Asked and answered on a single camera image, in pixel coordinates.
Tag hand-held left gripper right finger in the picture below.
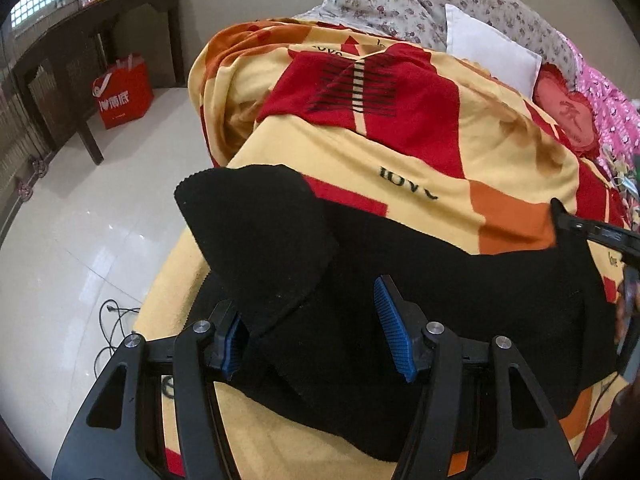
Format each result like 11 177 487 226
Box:
373 275 581 480

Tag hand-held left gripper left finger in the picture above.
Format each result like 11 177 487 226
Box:
52 300 250 480

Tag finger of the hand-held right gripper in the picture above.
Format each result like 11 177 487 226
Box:
549 197 640 262

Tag black pants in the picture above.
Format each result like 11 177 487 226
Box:
174 164 626 462

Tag pink printed cloth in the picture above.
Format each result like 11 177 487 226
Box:
565 35 640 233

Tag red heart cushion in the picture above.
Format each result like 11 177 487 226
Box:
533 62 598 158

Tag yellow red printed blanket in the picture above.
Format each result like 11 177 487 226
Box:
131 19 632 480

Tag white pillow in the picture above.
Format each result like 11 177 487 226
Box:
444 4 544 98

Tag red shopping bag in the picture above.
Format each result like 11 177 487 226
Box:
91 52 155 131

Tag woven cabinet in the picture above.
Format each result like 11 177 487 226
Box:
0 80 51 241

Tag grey floral quilt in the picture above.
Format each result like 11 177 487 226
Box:
295 0 581 78

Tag dark wooden table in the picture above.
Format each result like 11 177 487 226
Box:
11 0 186 166

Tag black floor cable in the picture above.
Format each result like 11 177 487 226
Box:
94 300 173 403

